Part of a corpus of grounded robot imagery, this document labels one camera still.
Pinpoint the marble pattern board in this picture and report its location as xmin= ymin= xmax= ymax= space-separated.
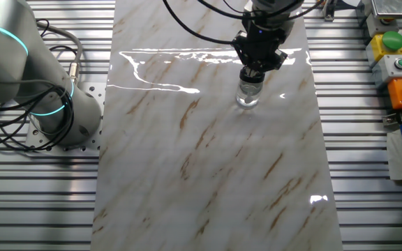
xmin=89 ymin=0 xmax=344 ymax=251

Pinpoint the grey green button box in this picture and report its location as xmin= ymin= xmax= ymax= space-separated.
xmin=371 ymin=54 xmax=402 ymax=89

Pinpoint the black jar lid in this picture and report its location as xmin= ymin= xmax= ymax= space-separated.
xmin=239 ymin=66 xmax=267 ymax=84

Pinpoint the clear glass jar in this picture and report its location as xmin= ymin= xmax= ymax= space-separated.
xmin=235 ymin=79 xmax=264 ymax=109

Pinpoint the dark metal bracket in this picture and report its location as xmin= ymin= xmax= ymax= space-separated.
xmin=322 ymin=0 xmax=338 ymax=22

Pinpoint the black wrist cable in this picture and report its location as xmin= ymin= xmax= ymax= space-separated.
xmin=162 ymin=0 xmax=235 ymax=45
xmin=197 ymin=0 xmax=322 ymax=21

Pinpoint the yellow button box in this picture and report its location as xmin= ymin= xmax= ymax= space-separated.
xmin=366 ymin=31 xmax=402 ymax=68

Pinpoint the perforated robot base plate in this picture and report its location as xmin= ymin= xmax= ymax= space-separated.
xmin=24 ymin=82 xmax=106 ymax=153

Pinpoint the grey red button box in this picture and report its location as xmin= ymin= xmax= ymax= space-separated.
xmin=365 ymin=13 xmax=400 ymax=38

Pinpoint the silver metal box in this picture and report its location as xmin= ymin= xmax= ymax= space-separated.
xmin=371 ymin=0 xmax=402 ymax=19

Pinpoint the black cable bundle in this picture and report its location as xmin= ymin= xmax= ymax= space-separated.
xmin=0 ymin=83 xmax=76 ymax=153

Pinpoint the thick grey cable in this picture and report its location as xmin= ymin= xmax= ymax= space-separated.
xmin=35 ymin=19 xmax=84 ymax=86

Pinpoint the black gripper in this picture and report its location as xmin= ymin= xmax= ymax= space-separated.
xmin=231 ymin=19 xmax=295 ymax=73

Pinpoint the small metal bracket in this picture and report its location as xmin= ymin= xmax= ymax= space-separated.
xmin=382 ymin=104 xmax=402 ymax=127

